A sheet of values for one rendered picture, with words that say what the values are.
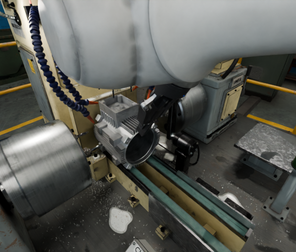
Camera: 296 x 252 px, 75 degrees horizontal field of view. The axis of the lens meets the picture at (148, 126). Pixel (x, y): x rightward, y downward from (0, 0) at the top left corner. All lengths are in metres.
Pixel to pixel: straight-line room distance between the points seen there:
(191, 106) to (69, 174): 0.54
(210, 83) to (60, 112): 0.67
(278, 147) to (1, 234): 1.02
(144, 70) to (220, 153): 0.95
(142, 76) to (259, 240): 0.75
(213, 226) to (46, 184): 0.53
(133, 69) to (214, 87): 0.81
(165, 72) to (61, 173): 0.47
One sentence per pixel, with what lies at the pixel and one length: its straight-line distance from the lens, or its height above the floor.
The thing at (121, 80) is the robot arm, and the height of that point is 1.43.
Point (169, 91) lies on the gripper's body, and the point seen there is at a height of 1.33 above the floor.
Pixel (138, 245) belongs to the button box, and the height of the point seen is 1.08.
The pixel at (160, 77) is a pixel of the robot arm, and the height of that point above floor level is 1.43.
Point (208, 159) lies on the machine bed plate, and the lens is 1.03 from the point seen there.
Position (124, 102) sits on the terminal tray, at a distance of 0.80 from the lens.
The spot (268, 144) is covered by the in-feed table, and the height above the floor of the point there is 0.92.
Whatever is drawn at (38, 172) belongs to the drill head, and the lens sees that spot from 0.57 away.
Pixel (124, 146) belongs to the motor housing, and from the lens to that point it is 0.67.
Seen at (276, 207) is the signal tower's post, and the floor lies 0.83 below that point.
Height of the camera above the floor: 1.49
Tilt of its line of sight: 35 degrees down
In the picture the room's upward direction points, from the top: straight up
